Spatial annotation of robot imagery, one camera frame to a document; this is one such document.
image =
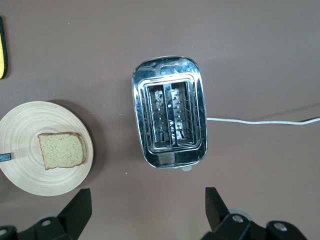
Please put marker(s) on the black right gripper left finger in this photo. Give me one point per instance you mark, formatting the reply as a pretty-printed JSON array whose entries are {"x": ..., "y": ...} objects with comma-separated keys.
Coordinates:
[{"x": 72, "y": 215}]

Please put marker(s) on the brown bread toast slice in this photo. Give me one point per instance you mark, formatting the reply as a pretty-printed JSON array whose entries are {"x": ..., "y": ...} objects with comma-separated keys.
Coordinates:
[{"x": 62, "y": 150}]

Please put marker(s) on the chrome and beige toaster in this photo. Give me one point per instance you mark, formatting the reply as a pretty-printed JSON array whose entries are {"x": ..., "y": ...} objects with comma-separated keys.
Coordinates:
[{"x": 170, "y": 67}]

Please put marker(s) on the brown table cloth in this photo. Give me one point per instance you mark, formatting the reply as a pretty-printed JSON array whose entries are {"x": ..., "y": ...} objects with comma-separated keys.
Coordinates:
[{"x": 160, "y": 30}]

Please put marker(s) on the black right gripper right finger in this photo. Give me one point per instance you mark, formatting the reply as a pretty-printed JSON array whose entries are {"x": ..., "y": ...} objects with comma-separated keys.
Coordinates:
[{"x": 220, "y": 217}]

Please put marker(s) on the yellow quilted oven mitt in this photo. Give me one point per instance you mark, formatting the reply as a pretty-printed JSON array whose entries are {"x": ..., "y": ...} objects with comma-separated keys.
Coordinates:
[{"x": 2, "y": 57}]

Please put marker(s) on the round wooden plate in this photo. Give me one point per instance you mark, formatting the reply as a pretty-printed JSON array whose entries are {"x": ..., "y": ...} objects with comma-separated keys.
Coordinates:
[{"x": 25, "y": 180}]

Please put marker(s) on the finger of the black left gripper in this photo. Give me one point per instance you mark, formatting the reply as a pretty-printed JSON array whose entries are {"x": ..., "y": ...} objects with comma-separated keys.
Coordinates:
[{"x": 5, "y": 157}]

